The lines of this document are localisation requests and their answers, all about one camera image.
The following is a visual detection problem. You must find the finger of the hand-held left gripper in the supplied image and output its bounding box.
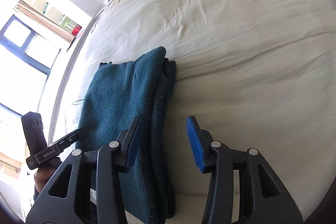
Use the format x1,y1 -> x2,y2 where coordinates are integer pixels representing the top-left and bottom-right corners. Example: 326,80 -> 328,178
47,126 -> 88,149

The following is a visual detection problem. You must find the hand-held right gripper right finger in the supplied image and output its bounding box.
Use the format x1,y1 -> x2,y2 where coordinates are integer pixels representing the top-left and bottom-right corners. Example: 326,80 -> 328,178
186,116 -> 303,224

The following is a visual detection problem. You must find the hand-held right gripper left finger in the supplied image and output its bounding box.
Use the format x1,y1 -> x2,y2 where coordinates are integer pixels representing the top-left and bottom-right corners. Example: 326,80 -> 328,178
25,116 -> 143,224

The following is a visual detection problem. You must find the teal knit sweater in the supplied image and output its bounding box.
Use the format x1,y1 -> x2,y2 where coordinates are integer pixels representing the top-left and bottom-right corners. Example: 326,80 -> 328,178
75,46 -> 177,224

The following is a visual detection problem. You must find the person's left hand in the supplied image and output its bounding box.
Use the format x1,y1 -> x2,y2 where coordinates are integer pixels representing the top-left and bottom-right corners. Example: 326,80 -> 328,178
34,161 -> 59,191

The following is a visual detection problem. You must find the dark framed window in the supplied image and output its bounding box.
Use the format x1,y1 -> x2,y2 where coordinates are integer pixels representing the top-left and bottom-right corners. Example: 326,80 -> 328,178
0,14 -> 62,114

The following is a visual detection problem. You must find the bed with cream sheet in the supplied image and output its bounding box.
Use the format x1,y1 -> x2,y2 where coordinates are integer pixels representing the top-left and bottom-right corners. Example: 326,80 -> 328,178
20,0 -> 334,224

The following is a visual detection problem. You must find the green container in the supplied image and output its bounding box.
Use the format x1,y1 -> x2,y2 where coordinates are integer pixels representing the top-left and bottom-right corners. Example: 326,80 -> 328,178
62,18 -> 75,30

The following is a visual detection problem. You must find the beige curtain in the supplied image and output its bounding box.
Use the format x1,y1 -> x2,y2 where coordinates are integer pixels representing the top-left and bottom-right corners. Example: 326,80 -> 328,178
14,1 -> 76,43

